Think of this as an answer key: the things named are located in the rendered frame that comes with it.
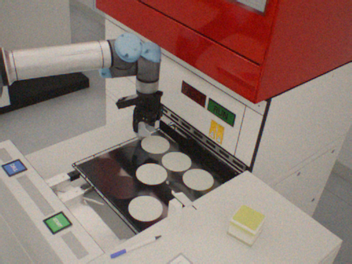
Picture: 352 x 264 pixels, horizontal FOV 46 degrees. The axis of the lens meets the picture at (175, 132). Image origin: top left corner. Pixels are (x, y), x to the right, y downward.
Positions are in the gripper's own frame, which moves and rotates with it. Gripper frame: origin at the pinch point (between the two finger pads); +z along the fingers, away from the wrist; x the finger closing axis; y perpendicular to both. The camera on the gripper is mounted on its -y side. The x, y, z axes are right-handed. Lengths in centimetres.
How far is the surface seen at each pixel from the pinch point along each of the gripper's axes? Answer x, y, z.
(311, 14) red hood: 4, 45, -54
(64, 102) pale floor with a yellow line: 121, -117, 92
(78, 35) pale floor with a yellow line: 232, -175, 92
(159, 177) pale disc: -14.9, 14.6, 1.5
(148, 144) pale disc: -0.9, 4.6, 1.4
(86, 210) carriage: -36.1, 0.6, 3.5
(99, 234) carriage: -42.3, 8.3, 3.5
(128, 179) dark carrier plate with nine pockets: -20.2, 6.3, 1.6
